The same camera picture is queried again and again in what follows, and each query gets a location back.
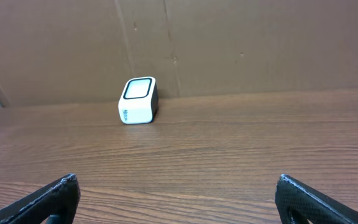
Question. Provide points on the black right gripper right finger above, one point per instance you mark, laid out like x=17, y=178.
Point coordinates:
x=299, y=203

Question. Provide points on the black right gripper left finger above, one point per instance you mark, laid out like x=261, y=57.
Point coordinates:
x=54, y=203

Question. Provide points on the white barcode scanner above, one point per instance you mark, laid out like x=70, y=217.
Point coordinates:
x=138, y=103

